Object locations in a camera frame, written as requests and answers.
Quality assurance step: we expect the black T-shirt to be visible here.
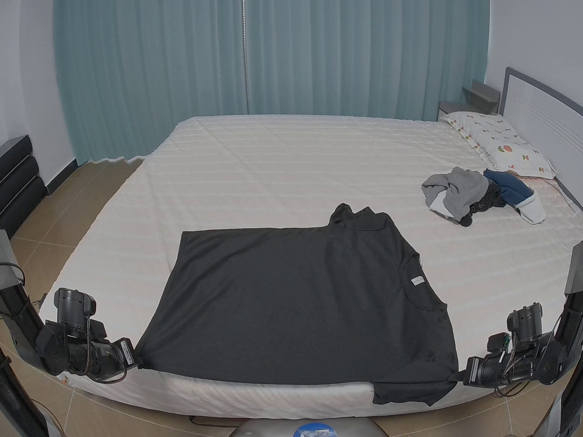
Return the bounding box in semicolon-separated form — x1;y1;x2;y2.
136;203;460;407

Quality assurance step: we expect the black garment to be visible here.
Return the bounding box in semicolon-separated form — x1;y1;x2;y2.
458;185;507;227

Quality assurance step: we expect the white printed pillow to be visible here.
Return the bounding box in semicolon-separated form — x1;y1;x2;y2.
439;111;557;181

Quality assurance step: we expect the black cable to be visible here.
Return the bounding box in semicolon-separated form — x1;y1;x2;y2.
189;416;240;427

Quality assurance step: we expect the grey garment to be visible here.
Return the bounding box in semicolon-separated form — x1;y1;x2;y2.
421;167;489;221

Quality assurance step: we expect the black chest of drawers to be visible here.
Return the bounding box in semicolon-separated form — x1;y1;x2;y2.
0;135;46;240

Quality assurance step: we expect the dark blue garment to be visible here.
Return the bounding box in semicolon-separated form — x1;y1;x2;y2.
484;168;534;206

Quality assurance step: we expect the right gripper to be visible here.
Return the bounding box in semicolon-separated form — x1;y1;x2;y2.
464;353;507;387

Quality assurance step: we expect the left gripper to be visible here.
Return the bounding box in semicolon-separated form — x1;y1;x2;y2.
93;338;138;380

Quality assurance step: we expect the grey bedside table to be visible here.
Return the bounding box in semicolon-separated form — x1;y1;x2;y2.
438;79;501;122

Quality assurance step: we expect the bed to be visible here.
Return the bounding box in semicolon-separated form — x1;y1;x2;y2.
36;66;583;422

